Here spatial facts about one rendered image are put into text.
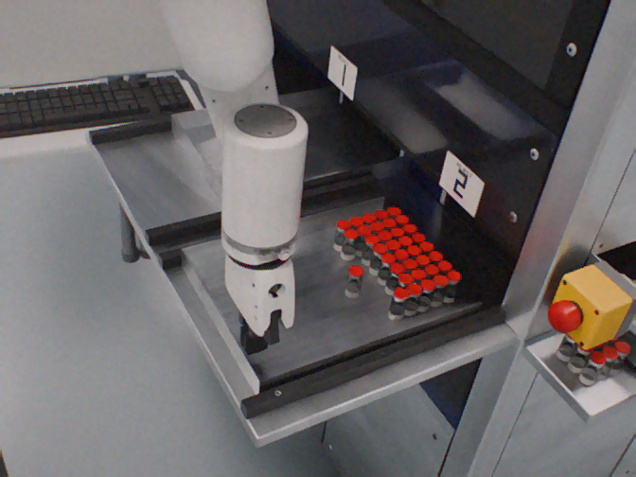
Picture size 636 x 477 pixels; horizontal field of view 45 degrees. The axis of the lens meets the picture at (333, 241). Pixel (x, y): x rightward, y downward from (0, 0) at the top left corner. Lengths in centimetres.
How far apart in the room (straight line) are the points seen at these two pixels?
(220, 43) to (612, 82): 43
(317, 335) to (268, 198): 32
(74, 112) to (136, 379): 83
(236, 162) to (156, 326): 152
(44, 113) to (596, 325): 107
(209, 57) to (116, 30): 101
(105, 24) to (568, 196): 105
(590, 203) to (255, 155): 43
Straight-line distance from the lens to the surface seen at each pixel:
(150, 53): 171
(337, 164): 134
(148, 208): 122
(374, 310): 107
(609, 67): 88
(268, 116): 76
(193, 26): 66
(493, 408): 121
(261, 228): 78
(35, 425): 207
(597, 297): 97
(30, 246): 254
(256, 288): 84
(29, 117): 156
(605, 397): 108
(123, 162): 133
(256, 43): 68
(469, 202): 110
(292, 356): 100
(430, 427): 139
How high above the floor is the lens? 164
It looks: 40 degrees down
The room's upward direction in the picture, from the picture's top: 8 degrees clockwise
